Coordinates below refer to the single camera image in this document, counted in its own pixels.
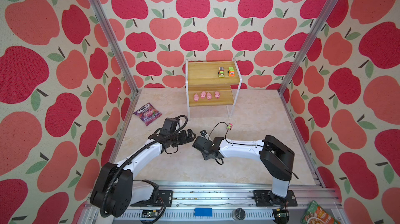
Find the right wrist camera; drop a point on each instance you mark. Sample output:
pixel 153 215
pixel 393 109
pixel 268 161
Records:
pixel 204 133

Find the purple candy bag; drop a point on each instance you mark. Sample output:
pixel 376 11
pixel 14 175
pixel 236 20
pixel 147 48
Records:
pixel 148 113

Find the orange green toy car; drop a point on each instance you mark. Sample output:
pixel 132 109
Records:
pixel 231 72

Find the wooden two-tier shelf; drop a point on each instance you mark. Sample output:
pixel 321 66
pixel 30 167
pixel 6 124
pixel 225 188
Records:
pixel 203 76

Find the left aluminium frame post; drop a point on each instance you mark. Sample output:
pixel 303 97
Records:
pixel 113 43

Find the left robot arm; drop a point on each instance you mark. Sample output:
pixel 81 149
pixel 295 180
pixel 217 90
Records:
pixel 115 189

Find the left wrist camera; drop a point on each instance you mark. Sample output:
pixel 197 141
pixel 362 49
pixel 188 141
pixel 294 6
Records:
pixel 170 124

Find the yellow green toy car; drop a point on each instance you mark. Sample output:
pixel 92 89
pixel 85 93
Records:
pixel 221 72

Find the blue block on rail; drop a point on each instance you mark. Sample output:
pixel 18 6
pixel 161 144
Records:
pixel 203 212

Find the round black knob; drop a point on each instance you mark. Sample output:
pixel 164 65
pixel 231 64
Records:
pixel 239 214

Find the pink green toy car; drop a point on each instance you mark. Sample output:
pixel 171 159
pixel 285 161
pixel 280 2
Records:
pixel 230 126

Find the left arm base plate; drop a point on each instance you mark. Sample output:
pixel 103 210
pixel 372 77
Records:
pixel 159 198

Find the right aluminium frame post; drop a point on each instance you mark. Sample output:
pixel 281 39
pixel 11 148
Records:
pixel 315 29

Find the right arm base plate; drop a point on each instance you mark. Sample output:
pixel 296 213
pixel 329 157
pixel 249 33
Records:
pixel 265 198

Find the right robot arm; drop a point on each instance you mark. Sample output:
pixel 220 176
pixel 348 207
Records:
pixel 275 156

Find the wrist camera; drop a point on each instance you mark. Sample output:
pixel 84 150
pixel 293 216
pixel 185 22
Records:
pixel 204 133
pixel 170 124

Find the green snack bag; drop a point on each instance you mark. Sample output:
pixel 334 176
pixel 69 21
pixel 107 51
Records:
pixel 315 214

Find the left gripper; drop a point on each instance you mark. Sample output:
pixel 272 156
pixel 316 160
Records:
pixel 184 139

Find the aluminium frame post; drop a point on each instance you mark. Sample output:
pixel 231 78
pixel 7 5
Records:
pixel 113 43
pixel 315 29

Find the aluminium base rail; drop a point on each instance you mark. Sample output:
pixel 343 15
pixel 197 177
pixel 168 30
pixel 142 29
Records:
pixel 224 198

